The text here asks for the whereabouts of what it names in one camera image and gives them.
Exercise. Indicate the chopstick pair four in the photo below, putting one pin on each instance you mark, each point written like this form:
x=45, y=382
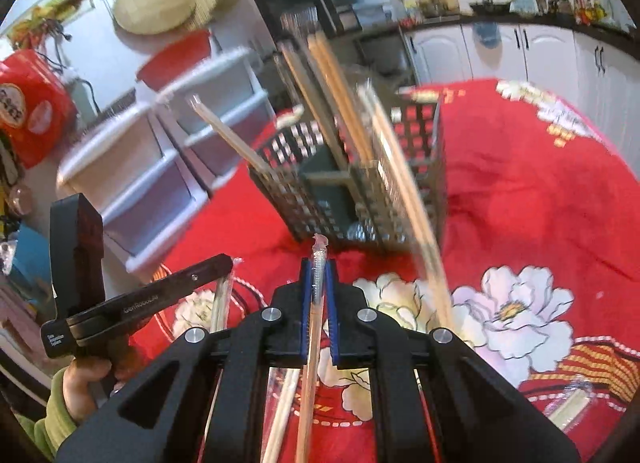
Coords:
x=319, y=252

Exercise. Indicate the grey perforated utensil holder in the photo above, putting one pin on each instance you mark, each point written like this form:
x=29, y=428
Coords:
x=354, y=208

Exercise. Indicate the black microwave oven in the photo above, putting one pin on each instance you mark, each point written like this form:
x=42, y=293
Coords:
x=306, y=14

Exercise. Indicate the round bamboo mat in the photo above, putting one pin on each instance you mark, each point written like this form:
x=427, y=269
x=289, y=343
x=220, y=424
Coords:
x=151, y=17

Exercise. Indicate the chopstick pair five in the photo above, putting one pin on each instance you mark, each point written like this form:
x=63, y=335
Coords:
x=280, y=397

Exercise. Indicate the chopstick pair two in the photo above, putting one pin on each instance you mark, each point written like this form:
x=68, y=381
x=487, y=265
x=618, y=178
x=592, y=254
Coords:
x=315, y=101

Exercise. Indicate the person left hand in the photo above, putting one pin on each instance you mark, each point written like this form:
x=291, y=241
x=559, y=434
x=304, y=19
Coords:
x=77, y=377

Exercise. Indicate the white drawer unit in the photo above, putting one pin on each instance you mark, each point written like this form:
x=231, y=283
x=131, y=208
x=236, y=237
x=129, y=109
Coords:
x=130, y=171
x=229, y=87

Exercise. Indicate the white lower cabinets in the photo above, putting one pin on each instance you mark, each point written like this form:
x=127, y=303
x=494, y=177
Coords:
x=596, y=77

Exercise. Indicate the chopstick pair one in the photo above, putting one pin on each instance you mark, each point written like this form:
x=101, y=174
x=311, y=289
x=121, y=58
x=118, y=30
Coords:
x=244, y=150

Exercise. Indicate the left white drawer unit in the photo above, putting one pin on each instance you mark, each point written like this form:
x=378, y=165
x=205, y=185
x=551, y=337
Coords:
x=130, y=171

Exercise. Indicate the right white drawer unit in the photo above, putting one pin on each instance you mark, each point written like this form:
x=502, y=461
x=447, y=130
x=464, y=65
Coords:
x=229, y=87

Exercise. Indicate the red plastic basin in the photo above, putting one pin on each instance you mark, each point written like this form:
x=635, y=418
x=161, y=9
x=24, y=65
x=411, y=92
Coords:
x=175, y=59

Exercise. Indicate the red floral tablecloth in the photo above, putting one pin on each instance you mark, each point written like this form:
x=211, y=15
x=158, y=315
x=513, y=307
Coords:
x=541, y=254

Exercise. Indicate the red plastic bag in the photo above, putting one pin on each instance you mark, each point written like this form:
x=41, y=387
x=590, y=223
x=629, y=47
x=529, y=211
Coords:
x=35, y=107

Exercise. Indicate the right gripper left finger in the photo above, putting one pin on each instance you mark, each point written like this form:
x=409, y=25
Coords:
x=204, y=398

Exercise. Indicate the chopstick pair seven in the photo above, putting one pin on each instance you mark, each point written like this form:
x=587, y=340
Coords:
x=405, y=195

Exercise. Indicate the chopstick pair three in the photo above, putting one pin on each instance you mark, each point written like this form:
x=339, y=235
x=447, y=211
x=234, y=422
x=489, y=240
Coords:
x=328, y=73

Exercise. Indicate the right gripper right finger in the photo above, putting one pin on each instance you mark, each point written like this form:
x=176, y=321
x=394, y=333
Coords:
x=433, y=398

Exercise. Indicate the chopstick pair six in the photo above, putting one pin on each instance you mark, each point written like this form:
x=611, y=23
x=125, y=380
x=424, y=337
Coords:
x=223, y=293

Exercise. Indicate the black wok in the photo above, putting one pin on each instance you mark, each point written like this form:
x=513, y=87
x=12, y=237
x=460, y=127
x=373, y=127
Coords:
x=490, y=8

